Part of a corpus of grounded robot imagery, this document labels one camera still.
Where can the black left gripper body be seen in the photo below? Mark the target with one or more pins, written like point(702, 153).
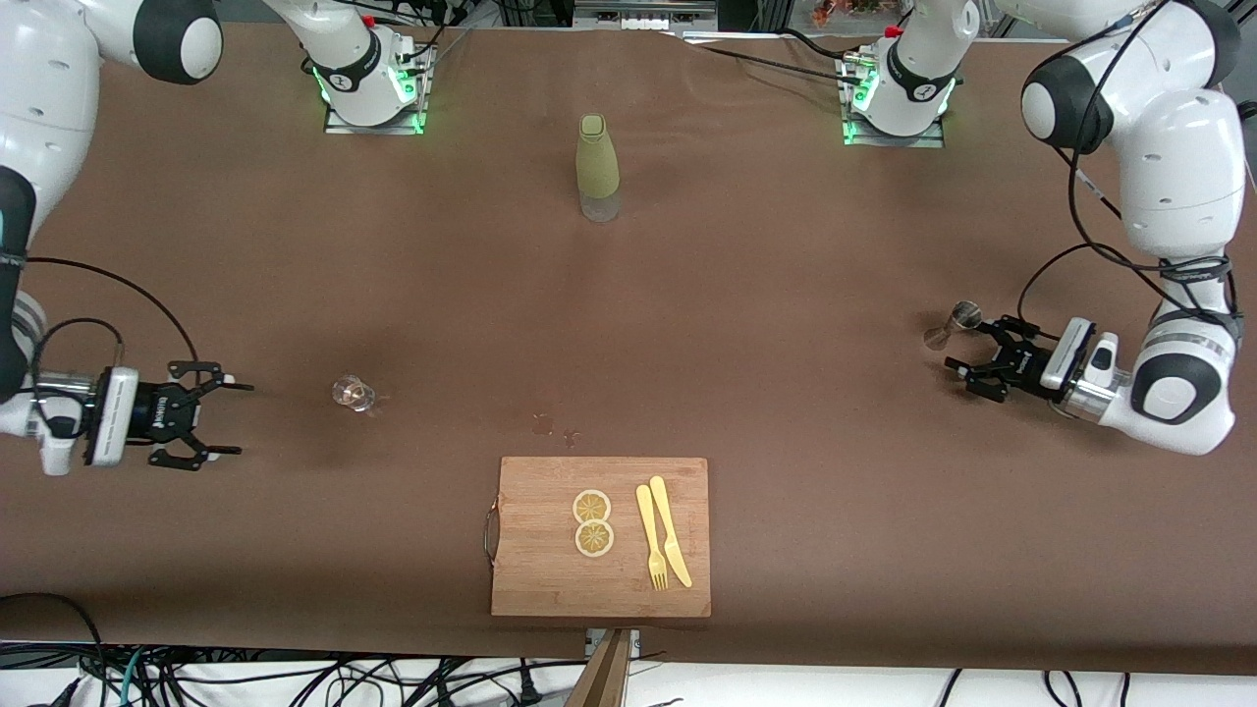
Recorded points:
point(1021, 366)

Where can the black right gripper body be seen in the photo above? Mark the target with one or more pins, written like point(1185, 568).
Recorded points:
point(154, 411)

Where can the steel double jigger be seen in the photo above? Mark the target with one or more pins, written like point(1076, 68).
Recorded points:
point(967, 314)

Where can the clear glass measuring cup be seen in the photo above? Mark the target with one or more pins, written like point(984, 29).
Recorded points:
point(352, 393)

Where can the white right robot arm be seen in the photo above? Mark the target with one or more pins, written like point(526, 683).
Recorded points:
point(49, 98)

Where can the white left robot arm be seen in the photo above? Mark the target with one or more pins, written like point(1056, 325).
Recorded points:
point(1178, 147)

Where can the brown table cover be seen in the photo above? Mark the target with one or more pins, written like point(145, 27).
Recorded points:
point(687, 314)

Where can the yellow plastic knife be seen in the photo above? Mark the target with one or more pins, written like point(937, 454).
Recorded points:
point(678, 565)

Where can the yellow plastic fork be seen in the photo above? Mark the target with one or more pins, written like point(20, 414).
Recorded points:
point(645, 516)

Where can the wooden cutting board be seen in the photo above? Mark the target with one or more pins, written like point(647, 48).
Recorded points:
point(535, 570)

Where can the lemon slice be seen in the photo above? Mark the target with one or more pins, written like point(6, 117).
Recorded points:
point(594, 538)
point(591, 507)

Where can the green sleeved glass bottle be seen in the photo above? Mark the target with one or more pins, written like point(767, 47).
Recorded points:
point(597, 167)

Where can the wooden beam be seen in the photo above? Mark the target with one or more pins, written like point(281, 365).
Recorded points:
point(607, 678)

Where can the grey power strip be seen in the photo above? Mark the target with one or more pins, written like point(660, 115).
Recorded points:
point(643, 18)

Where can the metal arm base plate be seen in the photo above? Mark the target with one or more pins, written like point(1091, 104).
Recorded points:
point(339, 129)
point(923, 142)

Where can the small metal bracket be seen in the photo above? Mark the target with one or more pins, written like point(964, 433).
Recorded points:
point(593, 638)

